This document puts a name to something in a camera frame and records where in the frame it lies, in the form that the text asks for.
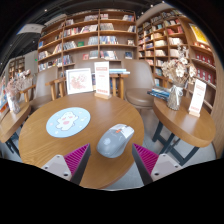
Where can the glass vase with pink flowers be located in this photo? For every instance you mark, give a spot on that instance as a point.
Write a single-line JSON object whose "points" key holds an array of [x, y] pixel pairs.
{"points": [[15, 103]]}

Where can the brown padded wooden armchair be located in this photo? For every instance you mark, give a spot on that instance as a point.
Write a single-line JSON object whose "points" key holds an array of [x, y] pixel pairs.
{"points": [[140, 80], [43, 83], [85, 64]]}

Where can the wide wooden bookshelf unit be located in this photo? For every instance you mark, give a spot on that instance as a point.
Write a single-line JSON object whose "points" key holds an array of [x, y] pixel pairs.
{"points": [[86, 36]]}

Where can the white sign on wooden base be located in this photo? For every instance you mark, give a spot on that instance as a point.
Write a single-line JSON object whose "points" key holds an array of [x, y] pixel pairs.
{"points": [[102, 78]]}

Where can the grey computer mouse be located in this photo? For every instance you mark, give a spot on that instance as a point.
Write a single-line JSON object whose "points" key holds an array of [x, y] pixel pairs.
{"points": [[115, 141]]}

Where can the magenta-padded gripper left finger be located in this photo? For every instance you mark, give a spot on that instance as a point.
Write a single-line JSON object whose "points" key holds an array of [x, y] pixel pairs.
{"points": [[77, 160]]}

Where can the yellow wall poster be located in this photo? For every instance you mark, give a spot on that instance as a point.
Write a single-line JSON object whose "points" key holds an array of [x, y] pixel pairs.
{"points": [[199, 34]]}

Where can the stack of dark books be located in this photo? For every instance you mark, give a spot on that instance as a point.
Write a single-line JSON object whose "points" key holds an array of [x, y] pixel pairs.
{"points": [[160, 93]]}

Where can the round light blue mouse pad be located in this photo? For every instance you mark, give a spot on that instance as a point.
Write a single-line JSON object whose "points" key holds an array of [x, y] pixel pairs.
{"points": [[68, 122]]}

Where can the white framed floral picture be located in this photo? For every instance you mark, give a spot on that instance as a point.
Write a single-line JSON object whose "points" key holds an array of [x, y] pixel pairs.
{"points": [[79, 81]]}

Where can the small distant bookshelf unit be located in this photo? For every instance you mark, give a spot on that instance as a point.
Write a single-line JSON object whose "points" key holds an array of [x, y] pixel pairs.
{"points": [[16, 66]]}

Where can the small white table sign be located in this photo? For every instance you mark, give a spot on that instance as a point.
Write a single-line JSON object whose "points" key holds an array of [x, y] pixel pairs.
{"points": [[197, 96]]}

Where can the stack of light blue books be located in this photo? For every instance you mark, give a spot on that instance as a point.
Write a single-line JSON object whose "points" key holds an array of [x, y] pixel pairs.
{"points": [[119, 71]]}

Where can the glass vase with dried flowers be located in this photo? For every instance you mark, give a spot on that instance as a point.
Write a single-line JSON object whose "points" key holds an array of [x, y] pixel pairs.
{"points": [[175, 96]]}

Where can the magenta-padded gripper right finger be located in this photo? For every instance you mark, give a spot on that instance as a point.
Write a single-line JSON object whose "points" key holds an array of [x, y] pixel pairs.
{"points": [[146, 160]]}

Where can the tall wooden bookshelf unit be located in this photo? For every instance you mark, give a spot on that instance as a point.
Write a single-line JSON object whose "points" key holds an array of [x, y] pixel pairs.
{"points": [[163, 36]]}

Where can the round wooden side table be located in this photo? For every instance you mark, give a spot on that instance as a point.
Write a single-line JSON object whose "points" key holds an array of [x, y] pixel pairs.
{"points": [[186, 123], [11, 123]]}

